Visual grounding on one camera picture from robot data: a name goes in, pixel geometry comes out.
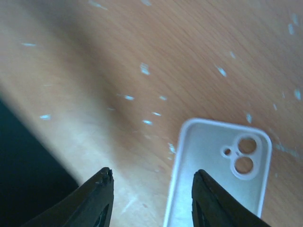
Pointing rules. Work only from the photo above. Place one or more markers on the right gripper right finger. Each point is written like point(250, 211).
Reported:
point(213, 206)

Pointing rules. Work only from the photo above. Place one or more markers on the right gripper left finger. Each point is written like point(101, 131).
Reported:
point(90, 205)

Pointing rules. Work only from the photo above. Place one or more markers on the pink phone case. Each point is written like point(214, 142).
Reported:
point(237, 157)

